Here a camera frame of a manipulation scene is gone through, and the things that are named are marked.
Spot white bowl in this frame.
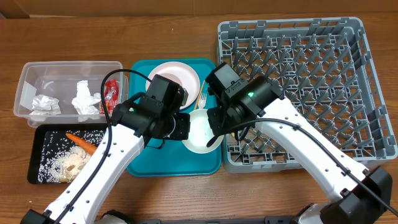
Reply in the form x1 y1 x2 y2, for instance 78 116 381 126
182 109 223 154

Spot pink plate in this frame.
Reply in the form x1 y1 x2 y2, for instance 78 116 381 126
149 62 201 110

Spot red snack wrapper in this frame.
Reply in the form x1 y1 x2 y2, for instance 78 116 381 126
104 79 119 115

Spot orange carrot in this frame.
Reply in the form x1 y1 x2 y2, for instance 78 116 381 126
66 133 97 155

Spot white napkin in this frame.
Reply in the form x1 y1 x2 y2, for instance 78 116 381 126
72 80 101 115
31 95 62 115

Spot rice and peanut shells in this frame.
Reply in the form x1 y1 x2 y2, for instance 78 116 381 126
37 130 104 184

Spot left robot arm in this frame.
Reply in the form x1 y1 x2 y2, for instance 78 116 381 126
21 75 190 223

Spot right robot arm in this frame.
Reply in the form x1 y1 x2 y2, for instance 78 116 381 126
205 62 397 223

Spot grey dishwasher rack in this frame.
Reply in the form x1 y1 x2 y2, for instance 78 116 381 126
217 17 397 167

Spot white plastic fork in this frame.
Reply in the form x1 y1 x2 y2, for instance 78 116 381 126
198 93 207 109

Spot wooden chopstick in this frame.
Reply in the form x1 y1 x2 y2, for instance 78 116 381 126
193 80 205 110

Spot black plastic tray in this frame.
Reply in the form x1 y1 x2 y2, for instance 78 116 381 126
27 123 106 184

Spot clear plastic bin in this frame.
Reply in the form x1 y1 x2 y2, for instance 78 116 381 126
14 61 123 128

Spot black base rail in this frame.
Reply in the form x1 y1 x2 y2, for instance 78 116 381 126
133 215 297 224

